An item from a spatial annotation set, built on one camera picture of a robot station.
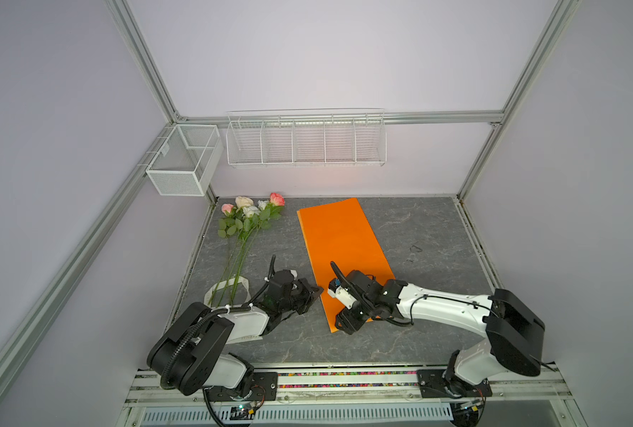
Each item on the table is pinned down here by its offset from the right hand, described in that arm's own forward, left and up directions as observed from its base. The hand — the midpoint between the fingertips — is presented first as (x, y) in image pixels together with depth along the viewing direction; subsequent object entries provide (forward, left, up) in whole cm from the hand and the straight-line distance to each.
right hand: (343, 320), depth 81 cm
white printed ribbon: (+14, +45, -4) cm, 47 cm away
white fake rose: (+48, +33, +1) cm, 59 cm away
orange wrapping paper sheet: (+33, 0, -4) cm, 33 cm away
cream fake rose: (+51, +43, 0) cm, 67 cm away
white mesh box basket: (+54, +59, +20) cm, 83 cm away
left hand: (+9, +5, +1) cm, 10 cm away
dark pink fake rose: (+50, +26, +2) cm, 57 cm away
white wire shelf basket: (+61, +13, +26) cm, 67 cm away
